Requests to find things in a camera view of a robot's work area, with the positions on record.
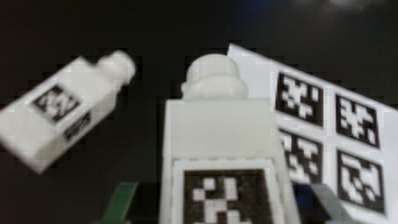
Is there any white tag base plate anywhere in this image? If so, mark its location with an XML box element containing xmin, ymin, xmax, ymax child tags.
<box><xmin>227</xmin><ymin>45</ymin><xmax>398</xmax><ymax>224</ymax></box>

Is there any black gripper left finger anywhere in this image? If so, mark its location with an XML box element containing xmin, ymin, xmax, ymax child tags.
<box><xmin>90</xmin><ymin>182</ymin><xmax>138</xmax><ymax>224</ymax></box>

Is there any white leg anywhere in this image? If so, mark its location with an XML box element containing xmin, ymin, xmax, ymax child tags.
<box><xmin>160</xmin><ymin>54</ymin><xmax>300</xmax><ymax>224</ymax></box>
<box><xmin>0</xmin><ymin>50</ymin><xmax>137</xmax><ymax>174</ymax></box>

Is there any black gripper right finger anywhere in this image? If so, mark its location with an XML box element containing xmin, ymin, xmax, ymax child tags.
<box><xmin>295</xmin><ymin>184</ymin><xmax>357</xmax><ymax>224</ymax></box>

